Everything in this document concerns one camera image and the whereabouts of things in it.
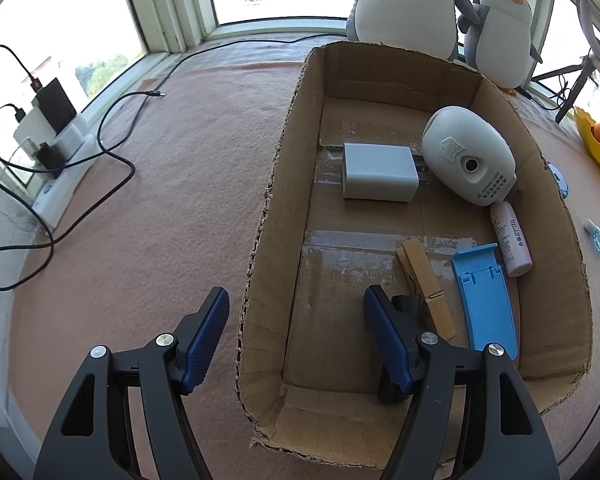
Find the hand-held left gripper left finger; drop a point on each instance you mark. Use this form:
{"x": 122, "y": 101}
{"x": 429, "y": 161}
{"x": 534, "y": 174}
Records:
{"x": 205, "y": 340}

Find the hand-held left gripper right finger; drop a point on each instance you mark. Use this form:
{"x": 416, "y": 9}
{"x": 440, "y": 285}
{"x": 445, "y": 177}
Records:
{"x": 387, "y": 340}

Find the black plastic object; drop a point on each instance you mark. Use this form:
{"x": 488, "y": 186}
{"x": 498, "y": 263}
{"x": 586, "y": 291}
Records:
{"x": 407, "y": 310}

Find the wooden clothespin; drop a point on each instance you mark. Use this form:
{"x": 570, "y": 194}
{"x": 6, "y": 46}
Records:
{"x": 425, "y": 280}

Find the cardboard box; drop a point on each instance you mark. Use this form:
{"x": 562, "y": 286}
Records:
{"x": 355, "y": 270}

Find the blue phone stand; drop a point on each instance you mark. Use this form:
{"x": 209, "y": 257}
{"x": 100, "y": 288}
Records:
{"x": 487, "y": 305}

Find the white bottle with grey cap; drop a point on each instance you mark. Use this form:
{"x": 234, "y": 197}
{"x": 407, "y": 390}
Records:
{"x": 512, "y": 245}

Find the white wall charger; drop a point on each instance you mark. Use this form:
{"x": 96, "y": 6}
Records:
{"x": 375, "y": 172}

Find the white rounded pencil sharpener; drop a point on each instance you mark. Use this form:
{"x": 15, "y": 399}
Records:
{"x": 460, "y": 150}

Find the pink felt mat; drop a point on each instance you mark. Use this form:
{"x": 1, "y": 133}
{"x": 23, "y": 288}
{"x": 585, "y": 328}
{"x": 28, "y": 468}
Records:
{"x": 155, "y": 210}

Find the white power strip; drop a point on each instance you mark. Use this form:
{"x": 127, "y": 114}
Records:
{"x": 65, "y": 190}

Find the small blue flat gadget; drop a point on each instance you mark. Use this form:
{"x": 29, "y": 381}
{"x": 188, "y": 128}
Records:
{"x": 560, "y": 182}

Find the black power adapter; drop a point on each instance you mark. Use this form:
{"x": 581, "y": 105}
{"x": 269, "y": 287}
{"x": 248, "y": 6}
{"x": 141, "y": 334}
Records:
{"x": 50, "y": 157}

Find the white charger block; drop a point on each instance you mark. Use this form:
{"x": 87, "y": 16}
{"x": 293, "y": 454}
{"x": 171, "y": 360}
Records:
{"x": 32, "y": 127}

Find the yellow bowl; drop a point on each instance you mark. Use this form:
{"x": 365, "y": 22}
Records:
{"x": 595, "y": 152}

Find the black tripod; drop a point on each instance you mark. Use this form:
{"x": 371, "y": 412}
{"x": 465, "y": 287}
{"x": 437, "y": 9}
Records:
{"x": 575, "y": 87}

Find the small grey penguin plush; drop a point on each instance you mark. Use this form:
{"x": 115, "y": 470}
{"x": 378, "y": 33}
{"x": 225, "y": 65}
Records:
{"x": 500, "y": 40}

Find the large grey penguin plush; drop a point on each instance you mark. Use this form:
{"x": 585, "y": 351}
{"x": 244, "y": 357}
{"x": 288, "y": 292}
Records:
{"x": 405, "y": 5}

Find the white window frame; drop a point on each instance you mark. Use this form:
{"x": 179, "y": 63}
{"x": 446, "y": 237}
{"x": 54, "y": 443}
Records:
{"x": 170, "y": 5}

